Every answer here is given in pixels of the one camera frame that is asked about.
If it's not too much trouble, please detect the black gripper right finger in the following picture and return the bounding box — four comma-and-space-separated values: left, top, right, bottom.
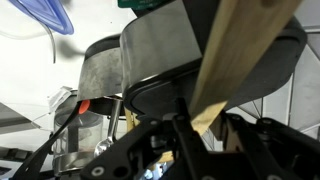
219, 111, 320, 180

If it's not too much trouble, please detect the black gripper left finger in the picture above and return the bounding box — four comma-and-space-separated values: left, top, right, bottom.
80, 98, 207, 180

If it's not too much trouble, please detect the black silver coffee maker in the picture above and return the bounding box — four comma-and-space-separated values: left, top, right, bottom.
78, 0, 307, 118

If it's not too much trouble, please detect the steel utensil holder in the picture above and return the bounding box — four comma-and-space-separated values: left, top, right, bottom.
51, 89, 123, 176

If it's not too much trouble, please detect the black spoon utensil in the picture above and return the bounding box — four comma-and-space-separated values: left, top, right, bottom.
11, 100, 91, 180

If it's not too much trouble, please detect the purple lidded container by coffeemaker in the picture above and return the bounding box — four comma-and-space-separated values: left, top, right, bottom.
8, 0, 74, 35

